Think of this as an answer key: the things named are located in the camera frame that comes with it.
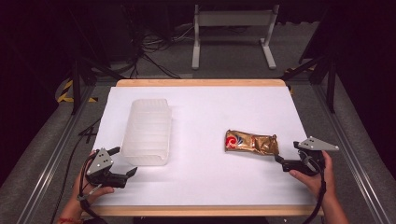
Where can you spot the person's right hand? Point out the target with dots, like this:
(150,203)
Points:
(314,182)

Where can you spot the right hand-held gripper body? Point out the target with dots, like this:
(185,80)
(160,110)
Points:
(315,144)

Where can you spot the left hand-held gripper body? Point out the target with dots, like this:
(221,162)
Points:
(100,161)

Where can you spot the yellow black floor tape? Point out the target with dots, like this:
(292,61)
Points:
(63,96)

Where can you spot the black metal stand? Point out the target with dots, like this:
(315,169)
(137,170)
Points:
(76,87)
(330,84)

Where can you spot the translucent plastic container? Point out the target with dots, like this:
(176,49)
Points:
(148,130)

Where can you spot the aluminium floor rail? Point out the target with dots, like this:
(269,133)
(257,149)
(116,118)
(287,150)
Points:
(53,165)
(348,146)

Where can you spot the white metal stand frame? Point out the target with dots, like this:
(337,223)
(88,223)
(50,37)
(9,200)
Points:
(233,19)

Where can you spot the person's left hand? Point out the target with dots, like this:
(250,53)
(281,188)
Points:
(90,191)

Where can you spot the white table cover sheet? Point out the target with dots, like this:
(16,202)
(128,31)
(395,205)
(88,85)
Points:
(202,174)

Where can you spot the gold foil snack packet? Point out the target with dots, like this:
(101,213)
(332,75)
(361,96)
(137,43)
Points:
(250,143)

